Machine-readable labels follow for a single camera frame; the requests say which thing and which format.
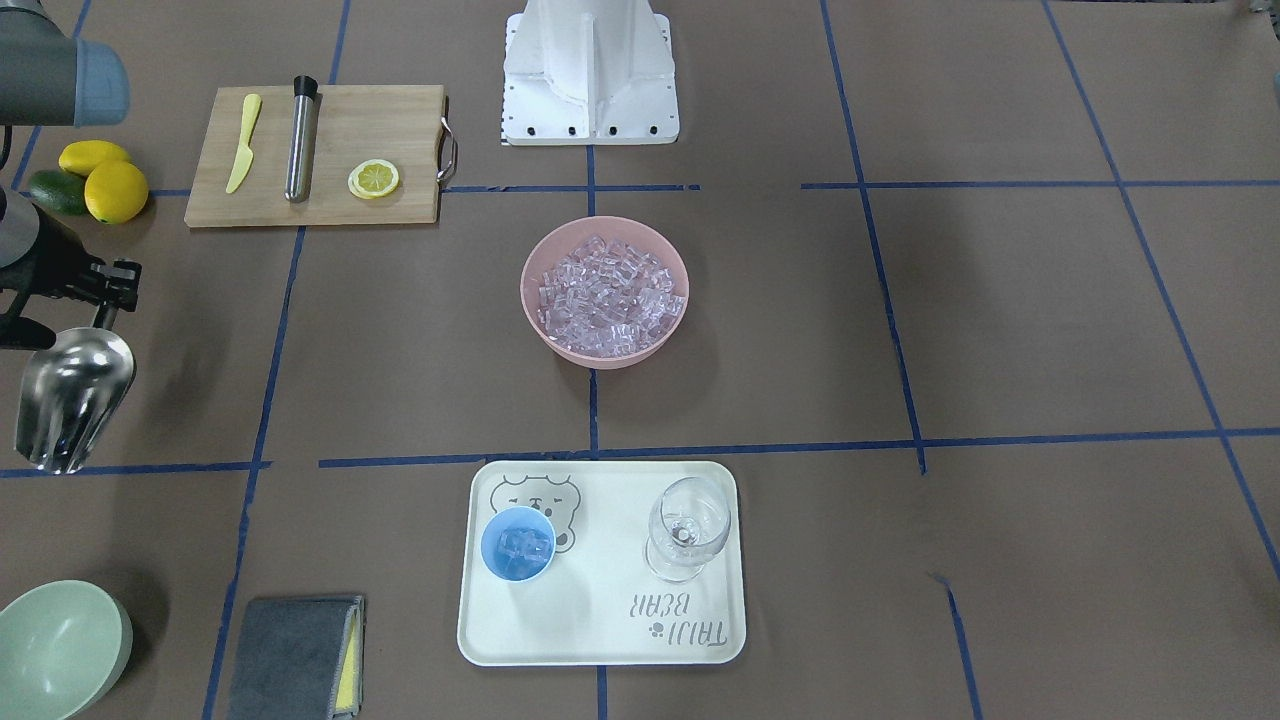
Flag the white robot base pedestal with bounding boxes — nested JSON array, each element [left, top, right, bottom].
[[500, 1, 681, 146]]

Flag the cream bear tray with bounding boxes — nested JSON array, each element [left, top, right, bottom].
[[456, 461, 748, 666]]

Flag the green ceramic bowl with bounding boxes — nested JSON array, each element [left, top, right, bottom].
[[1, 580, 133, 719]]

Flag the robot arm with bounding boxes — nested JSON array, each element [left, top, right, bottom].
[[1, 1, 142, 351]]

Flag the wooden cutting board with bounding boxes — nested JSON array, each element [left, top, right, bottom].
[[184, 85, 445, 229]]

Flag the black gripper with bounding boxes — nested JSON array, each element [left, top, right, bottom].
[[1, 218, 142, 351]]

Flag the pink bowl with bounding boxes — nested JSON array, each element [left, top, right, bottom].
[[518, 217, 691, 369]]

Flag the silver metal ice scoop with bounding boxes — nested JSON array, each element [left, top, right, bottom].
[[15, 304, 137, 475]]

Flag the light blue plastic cup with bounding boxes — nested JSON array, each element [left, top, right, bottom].
[[479, 506, 557, 583]]

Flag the pile of clear ice cubes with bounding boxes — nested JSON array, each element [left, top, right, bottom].
[[531, 234, 689, 361]]

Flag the clear wine glass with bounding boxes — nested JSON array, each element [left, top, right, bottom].
[[644, 477, 732, 584]]

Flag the yellow plastic knife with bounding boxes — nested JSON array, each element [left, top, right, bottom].
[[224, 94, 262, 193]]

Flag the silver metal rod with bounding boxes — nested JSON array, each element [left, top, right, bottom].
[[283, 76, 320, 204]]

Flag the yellow lemon slice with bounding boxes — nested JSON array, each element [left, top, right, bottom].
[[347, 158, 401, 200]]

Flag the ice cubes in blue cup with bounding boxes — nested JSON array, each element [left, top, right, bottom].
[[495, 527, 556, 575]]

